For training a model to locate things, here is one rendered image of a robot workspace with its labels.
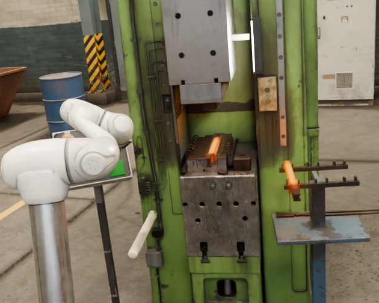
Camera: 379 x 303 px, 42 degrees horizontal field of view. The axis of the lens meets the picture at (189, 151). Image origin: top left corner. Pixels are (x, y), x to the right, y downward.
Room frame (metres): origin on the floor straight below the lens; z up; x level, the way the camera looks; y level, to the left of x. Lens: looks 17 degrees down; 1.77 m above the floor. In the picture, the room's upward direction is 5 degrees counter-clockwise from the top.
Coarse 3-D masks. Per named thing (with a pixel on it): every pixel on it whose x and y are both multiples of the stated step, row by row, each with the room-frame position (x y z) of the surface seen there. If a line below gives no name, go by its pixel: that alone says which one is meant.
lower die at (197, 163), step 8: (208, 136) 2.74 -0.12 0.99; (224, 136) 2.70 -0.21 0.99; (200, 144) 2.63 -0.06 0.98; (208, 144) 2.59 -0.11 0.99; (200, 152) 2.46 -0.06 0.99; (208, 152) 2.42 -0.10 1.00; (216, 152) 2.41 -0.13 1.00; (224, 152) 2.42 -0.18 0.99; (192, 160) 2.38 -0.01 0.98; (200, 160) 2.36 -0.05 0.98; (216, 160) 2.35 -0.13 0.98; (224, 160) 2.34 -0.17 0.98; (192, 168) 2.37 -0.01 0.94; (200, 168) 2.36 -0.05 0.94; (208, 168) 2.36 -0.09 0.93; (216, 168) 2.35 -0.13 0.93; (224, 168) 2.34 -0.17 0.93
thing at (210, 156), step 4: (216, 140) 2.59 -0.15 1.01; (212, 144) 2.52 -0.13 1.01; (216, 144) 2.51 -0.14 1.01; (212, 148) 2.45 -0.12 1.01; (216, 148) 2.48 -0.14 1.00; (212, 152) 2.39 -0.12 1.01; (208, 156) 2.29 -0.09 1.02; (212, 156) 2.34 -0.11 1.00; (208, 160) 2.26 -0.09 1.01; (212, 160) 2.34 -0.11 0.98; (208, 164) 2.26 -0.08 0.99
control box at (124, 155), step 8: (56, 136) 2.32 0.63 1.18; (72, 136) 2.33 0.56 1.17; (80, 136) 2.33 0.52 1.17; (120, 152) 2.33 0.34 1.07; (128, 160) 2.31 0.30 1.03; (128, 168) 2.29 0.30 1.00; (120, 176) 2.26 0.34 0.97; (128, 176) 2.27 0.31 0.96; (72, 184) 2.21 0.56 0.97; (80, 184) 2.21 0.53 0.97; (88, 184) 2.22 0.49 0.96; (96, 184) 2.25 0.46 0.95; (104, 184) 2.29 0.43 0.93
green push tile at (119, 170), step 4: (120, 160) 2.30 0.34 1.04; (120, 164) 2.29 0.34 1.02; (116, 168) 2.27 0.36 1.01; (120, 168) 2.28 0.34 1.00; (124, 168) 2.28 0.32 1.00; (112, 172) 2.26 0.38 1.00; (116, 172) 2.26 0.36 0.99; (120, 172) 2.27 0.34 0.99; (124, 172) 2.27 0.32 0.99; (112, 176) 2.25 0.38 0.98
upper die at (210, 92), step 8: (216, 80) 2.42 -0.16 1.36; (184, 88) 2.37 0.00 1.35; (192, 88) 2.37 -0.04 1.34; (200, 88) 2.36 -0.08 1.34; (208, 88) 2.35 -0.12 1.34; (216, 88) 2.35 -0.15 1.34; (224, 88) 2.51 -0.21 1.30; (184, 96) 2.37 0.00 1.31; (192, 96) 2.37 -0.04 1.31; (200, 96) 2.36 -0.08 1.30; (208, 96) 2.35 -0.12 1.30; (216, 96) 2.35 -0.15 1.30
